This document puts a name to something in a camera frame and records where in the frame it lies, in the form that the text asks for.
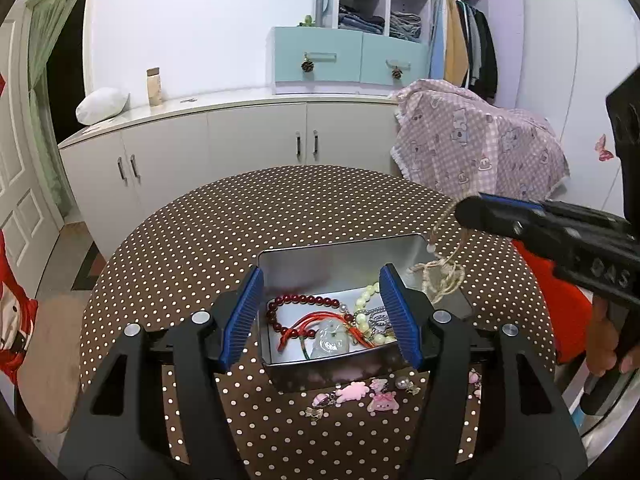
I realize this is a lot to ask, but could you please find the white panel door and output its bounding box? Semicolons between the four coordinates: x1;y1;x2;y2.
1;4;60;300

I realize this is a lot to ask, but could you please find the person's right hand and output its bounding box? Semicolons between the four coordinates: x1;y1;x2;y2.
586;296;640;377

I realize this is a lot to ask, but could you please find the beige string necklace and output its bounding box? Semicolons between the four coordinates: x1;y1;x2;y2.
406;194;478;306

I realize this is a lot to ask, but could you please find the pink cat charm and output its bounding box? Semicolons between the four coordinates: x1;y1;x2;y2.
367;378;399;415

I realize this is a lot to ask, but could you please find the white pillow bundle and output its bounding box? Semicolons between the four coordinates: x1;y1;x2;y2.
76;87;129;126

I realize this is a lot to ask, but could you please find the red cat chair cover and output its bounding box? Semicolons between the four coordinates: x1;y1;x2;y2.
0;234;38;386

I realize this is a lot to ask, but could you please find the round wooden stool seat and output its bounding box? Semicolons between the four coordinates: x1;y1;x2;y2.
17;292;90;434

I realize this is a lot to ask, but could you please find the hanging clothes row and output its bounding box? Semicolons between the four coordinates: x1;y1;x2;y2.
427;0;499;103

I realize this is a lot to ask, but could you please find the silver chain jewelry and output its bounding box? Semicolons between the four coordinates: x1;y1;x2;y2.
366;306;394;335

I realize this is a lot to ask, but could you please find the grey metal tin box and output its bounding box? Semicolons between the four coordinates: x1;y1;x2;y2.
257;234;472;392

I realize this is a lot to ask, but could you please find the beige bottle with lid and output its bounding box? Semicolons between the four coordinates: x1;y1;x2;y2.
146;67;163;106

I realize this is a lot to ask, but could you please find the turquoise drawer unit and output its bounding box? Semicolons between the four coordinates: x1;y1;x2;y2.
266;27;428;94

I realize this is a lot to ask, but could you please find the cream bead bracelet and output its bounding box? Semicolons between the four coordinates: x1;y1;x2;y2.
351;282;399;347

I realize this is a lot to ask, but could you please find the brown polka dot tablecloth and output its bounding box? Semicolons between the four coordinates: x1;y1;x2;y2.
80;166;556;479

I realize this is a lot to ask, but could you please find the pink bunny charm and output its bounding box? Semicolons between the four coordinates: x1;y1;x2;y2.
335;382;370;404

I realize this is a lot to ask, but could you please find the pink butterfly wall sticker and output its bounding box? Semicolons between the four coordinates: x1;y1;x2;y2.
594;134;614;162

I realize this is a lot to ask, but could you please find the red cord jade pendant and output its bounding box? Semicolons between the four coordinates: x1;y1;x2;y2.
271;311;374;361

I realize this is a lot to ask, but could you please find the small silver charm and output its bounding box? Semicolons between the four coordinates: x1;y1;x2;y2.
305;392;337;420

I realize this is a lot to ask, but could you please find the white low sideboard cabinet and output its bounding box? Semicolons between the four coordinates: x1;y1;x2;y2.
60;94;397;258

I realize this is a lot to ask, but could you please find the green door curtain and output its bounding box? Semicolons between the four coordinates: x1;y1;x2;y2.
27;0;79;218

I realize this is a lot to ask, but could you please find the pink checked cloth cover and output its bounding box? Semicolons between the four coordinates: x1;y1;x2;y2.
390;79;570;202

